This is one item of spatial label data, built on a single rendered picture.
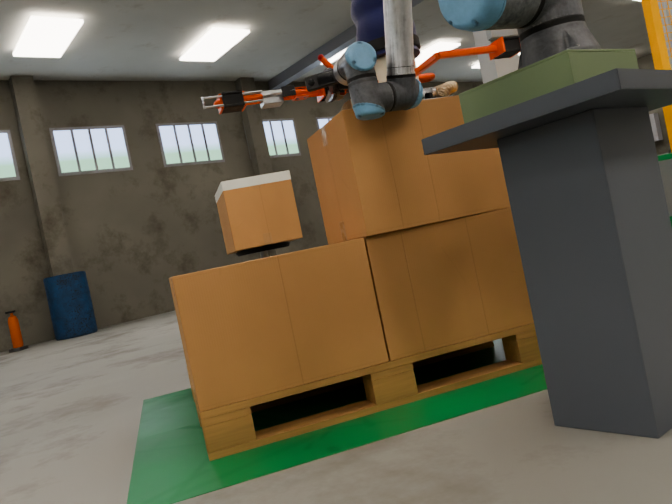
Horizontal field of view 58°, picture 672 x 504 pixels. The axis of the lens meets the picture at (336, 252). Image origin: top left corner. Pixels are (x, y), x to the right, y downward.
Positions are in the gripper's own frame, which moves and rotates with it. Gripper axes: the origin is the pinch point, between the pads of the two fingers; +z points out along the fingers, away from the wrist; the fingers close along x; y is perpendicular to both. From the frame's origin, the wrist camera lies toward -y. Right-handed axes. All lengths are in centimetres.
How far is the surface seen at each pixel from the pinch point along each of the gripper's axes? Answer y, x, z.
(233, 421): -54, -98, -23
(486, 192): 42, -46, -22
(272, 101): -19.5, -2.2, -3.6
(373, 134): 5.8, -21.3, -23.3
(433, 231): 20, -55, -22
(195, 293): -57, -59, -22
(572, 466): 5, -106, -97
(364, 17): 18.6, 22.6, -3.9
